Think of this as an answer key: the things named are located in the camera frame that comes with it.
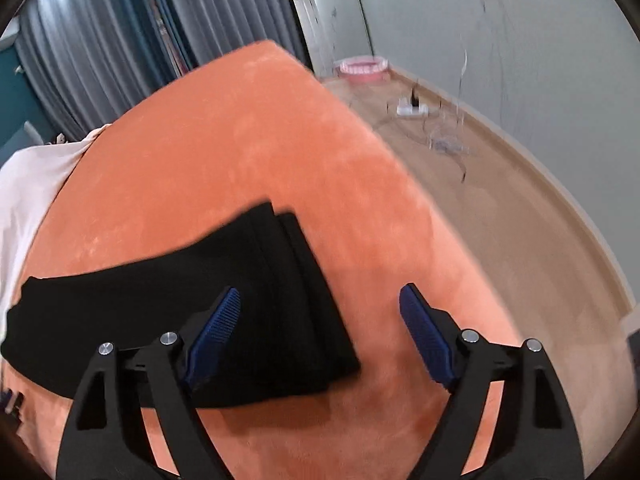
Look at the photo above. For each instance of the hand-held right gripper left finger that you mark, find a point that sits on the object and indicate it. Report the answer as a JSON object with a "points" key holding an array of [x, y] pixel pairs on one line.
{"points": [[215, 330]]}

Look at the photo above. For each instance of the black pants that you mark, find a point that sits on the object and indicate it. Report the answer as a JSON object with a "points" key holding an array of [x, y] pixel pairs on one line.
{"points": [[150, 300]]}

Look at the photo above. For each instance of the white power strip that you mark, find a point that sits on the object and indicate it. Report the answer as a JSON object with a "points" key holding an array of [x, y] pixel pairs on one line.
{"points": [[412, 109]]}

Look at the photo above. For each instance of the pink round basket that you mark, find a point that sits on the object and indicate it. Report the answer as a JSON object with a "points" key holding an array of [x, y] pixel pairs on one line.
{"points": [[361, 69]]}

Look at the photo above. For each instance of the grey pleated curtain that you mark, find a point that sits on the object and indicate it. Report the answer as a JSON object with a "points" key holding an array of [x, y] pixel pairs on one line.
{"points": [[100, 35]]}

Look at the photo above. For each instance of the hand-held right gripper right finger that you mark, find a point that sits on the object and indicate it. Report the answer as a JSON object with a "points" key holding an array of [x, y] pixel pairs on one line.
{"points": [[425, 335]]}

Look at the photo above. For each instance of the pale pink bed sheet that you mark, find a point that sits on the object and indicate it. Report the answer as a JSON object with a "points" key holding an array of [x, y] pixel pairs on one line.
{"points": [[25, 185]]}

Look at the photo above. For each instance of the orange plush blanket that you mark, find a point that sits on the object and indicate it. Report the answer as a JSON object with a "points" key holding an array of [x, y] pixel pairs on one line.
{"points": [[250, 160]]}

